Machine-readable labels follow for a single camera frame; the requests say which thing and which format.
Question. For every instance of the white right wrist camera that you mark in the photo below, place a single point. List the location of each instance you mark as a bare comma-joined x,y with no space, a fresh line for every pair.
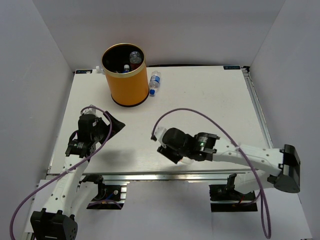
158,134

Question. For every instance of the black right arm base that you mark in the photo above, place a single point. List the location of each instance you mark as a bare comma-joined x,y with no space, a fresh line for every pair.
224,198

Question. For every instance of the blue label plastic bottle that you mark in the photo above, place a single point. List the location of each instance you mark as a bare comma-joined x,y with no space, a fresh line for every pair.
154,83

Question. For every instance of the red label plastic bottle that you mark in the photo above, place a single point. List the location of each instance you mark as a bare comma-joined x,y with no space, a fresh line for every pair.
135,60

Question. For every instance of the orange cylindrical bin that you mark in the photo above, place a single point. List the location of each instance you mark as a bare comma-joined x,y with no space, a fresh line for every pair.
127,89

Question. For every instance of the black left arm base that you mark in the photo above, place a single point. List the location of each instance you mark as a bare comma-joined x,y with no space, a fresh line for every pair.
111,194

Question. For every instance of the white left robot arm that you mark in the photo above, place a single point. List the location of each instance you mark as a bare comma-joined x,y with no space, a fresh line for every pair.
57,220

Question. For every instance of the yellow cap clear bottle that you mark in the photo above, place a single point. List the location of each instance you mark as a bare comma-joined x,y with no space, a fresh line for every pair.
186,161

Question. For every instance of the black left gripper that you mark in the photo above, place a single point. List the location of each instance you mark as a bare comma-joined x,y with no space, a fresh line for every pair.
117,125

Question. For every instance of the white connector behind bin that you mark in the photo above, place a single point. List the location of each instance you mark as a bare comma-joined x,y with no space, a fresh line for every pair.
99,70

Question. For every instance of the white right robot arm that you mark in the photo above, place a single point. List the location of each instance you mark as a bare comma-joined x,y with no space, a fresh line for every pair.
277,168

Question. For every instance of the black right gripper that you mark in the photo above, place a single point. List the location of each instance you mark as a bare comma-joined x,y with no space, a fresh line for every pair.
166,152

